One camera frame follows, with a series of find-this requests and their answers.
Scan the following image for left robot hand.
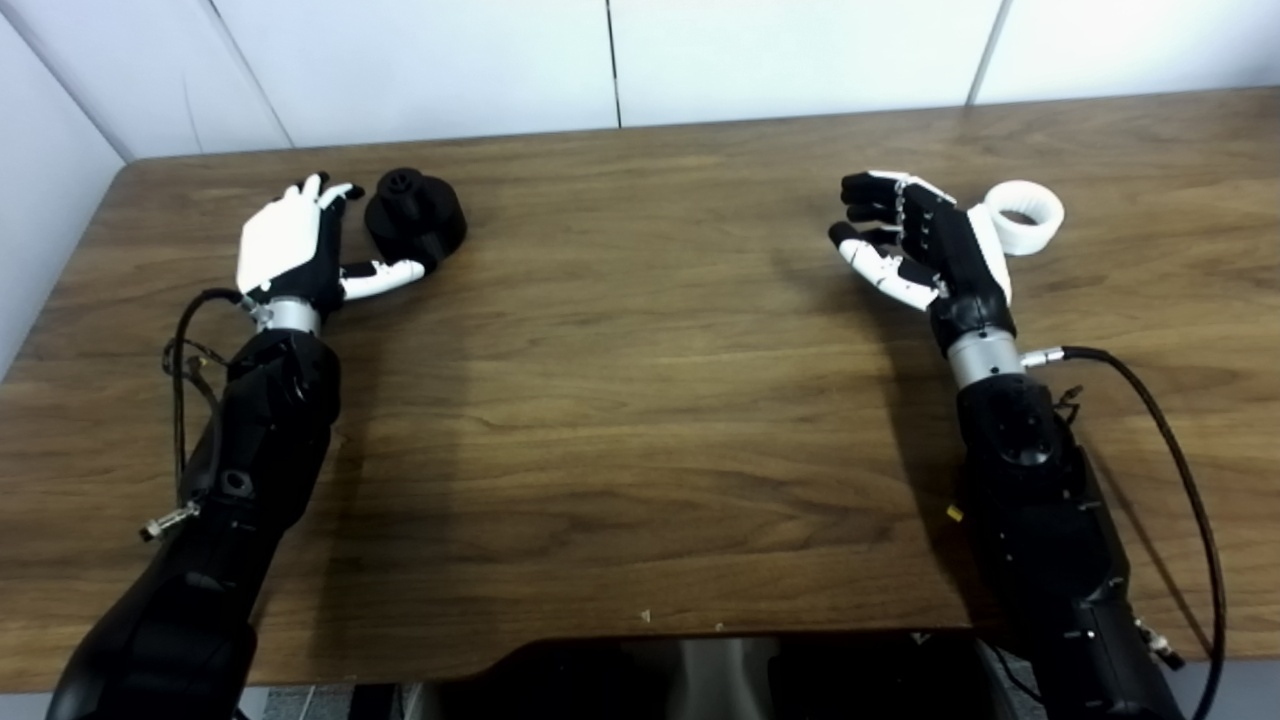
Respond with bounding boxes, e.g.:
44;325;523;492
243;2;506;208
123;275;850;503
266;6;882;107
235;172;427;312

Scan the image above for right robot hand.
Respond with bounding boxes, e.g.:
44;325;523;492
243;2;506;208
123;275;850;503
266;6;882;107
828;169;1017;350

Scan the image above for white ring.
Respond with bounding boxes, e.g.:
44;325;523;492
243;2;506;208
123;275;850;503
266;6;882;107
983;180;1066;257

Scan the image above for round black part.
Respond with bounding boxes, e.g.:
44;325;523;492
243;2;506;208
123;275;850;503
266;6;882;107
363;167;469;271

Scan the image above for black robot torso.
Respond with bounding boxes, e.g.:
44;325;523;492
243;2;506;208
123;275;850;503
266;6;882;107
400;630;1041;720

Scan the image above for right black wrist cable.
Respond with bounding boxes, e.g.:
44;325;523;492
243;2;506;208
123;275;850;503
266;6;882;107
1020;345;1228;720

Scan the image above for left thin forearm wires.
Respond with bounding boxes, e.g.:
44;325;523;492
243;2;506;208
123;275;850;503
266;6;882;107
162;338;229;403

